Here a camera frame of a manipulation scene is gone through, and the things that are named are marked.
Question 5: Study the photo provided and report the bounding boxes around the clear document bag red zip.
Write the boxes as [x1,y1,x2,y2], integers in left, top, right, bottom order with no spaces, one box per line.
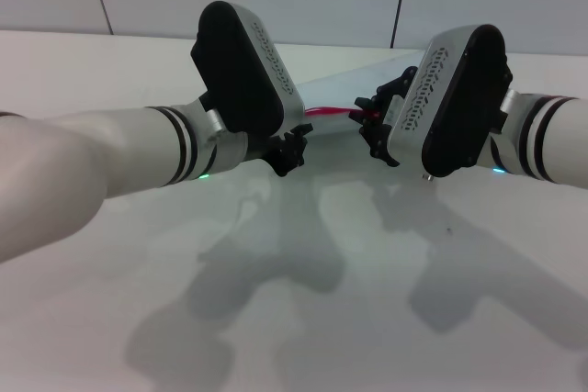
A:
[293,49,431,137]

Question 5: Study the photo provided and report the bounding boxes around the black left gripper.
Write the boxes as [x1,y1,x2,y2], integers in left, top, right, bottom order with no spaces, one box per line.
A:
[245,122,315,178]

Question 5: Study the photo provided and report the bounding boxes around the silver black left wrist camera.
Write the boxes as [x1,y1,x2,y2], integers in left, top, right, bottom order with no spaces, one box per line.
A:
[189,0,307,135]

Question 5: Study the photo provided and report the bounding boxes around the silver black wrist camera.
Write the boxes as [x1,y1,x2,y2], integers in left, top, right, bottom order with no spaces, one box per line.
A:
[387,23,515,179]
[189,0,307,135]

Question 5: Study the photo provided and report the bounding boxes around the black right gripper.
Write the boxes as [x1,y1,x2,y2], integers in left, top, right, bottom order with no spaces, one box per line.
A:
[353,65,419,169]

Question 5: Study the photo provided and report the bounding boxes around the light blue paper sheets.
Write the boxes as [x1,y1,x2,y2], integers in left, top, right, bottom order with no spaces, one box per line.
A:
[297,50,428,111]

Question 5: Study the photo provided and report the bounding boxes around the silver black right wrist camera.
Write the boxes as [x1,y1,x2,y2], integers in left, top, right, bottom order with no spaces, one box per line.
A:
[387,23,515,179]

